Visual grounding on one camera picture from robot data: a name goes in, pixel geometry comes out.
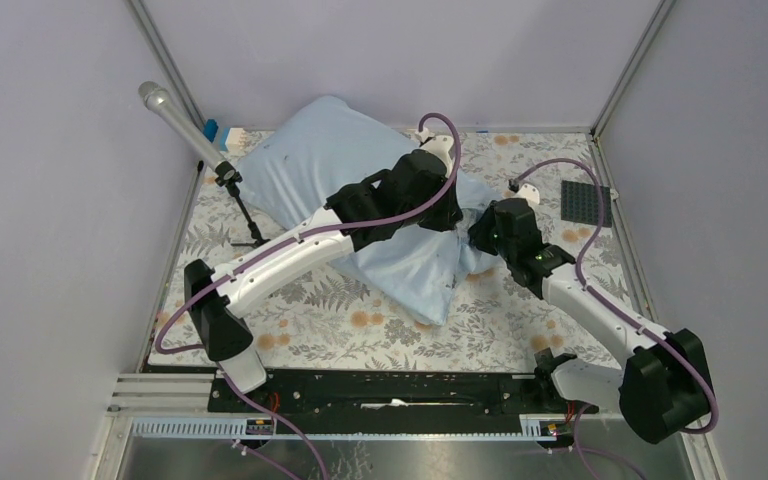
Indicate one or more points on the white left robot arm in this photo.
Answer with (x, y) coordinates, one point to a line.
(218, 299)

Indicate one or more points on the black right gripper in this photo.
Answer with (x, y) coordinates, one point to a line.
(478, 232)

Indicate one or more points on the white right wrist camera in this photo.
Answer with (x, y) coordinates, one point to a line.
(525, 191)

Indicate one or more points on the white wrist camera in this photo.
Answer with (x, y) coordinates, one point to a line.
(440, 145)
(525, 191)

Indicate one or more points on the blue and white block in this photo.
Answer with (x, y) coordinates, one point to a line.
(232, 140)

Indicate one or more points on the floral patterned table mat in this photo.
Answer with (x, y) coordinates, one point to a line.
(328, 320)

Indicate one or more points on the silver microphone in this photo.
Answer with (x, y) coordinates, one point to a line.
(159, 101)

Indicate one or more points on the dark grey studded baseplate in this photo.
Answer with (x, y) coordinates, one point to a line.
(579, 204)

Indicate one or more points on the light blue pillowcase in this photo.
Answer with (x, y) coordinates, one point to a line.
(327, 145)

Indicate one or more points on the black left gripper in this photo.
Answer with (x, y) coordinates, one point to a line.
(451, 216)

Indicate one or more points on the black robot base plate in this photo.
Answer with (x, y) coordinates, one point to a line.
(399, 403)

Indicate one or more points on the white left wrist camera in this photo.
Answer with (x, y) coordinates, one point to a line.
(440, 145)

